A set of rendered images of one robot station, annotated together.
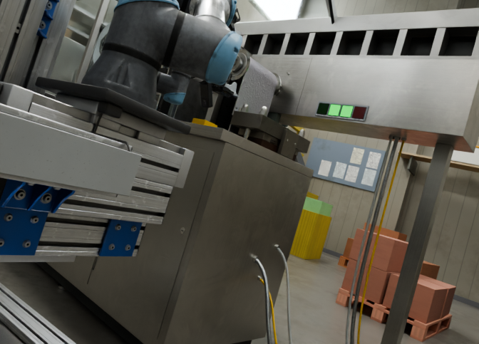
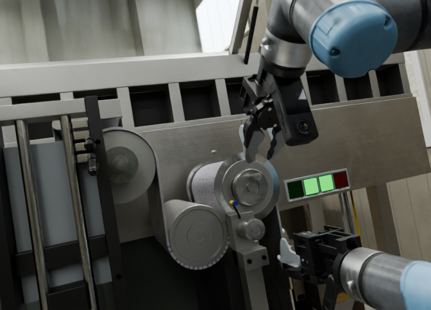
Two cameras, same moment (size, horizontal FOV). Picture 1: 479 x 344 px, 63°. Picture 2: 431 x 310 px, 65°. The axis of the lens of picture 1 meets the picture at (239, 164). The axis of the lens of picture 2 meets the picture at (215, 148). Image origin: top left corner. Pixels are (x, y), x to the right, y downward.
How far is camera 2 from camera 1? 1.74 m
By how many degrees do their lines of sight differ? 59
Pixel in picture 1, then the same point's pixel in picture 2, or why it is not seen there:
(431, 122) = (406, 167)
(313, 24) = (216, 66)
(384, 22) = (313, 60)
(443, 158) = (385, 191)
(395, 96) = (365, 149)
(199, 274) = not seen: outside the picture
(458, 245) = not seen: hidden behind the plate
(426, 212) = (394, 247)
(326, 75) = not seen: hidden behind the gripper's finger
